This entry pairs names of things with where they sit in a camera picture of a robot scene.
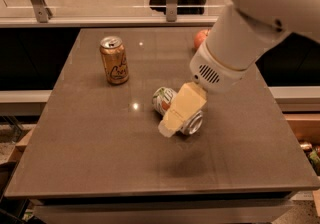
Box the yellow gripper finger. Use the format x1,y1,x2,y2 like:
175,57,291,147
158,82,207,138

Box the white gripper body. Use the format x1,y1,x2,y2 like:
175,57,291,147
190,42,256,93

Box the white green 7up can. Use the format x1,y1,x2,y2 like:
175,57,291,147
152,87,203,136

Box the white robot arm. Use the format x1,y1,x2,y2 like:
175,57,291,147
158,0,320,137

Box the gold LaCroix can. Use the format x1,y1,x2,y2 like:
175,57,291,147
100,36,129,85

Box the red apple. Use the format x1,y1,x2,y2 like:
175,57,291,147
194,29,210,49

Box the cans in side bin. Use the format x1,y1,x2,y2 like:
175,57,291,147
299,141,320,176

